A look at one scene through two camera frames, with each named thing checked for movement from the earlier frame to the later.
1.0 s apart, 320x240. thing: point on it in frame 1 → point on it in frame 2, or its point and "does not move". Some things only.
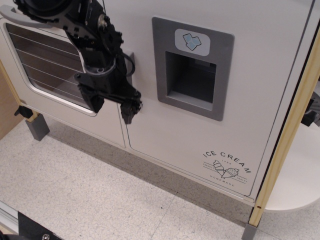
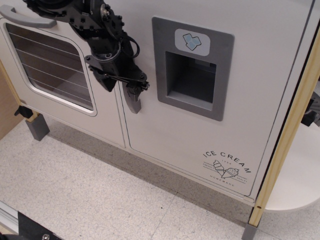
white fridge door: (212, 75) does not move
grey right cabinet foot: (249, 232) does not move
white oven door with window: (41, 65) does not move
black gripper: (115, 85) → (110, 57)
